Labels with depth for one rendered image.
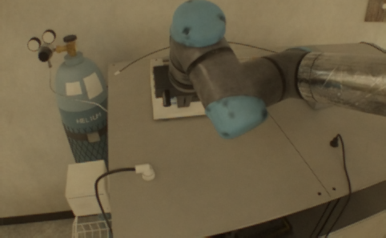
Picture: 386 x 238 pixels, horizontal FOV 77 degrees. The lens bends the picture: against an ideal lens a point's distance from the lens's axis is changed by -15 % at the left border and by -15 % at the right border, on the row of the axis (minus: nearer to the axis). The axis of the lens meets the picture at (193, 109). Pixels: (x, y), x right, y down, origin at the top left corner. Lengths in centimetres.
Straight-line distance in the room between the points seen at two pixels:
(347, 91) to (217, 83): 17
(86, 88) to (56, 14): 45
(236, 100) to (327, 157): 34
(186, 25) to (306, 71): 17
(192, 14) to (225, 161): 31
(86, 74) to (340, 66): 97
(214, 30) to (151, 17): 107
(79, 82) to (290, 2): 118
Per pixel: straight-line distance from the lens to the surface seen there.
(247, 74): 38
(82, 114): 120
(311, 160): 63
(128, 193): 53
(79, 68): 117
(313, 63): 41
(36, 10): 146
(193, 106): 68
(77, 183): 85
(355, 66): 37
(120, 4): 140
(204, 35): 37
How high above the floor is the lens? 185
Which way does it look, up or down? 35 degrees down
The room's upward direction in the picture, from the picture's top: straight up
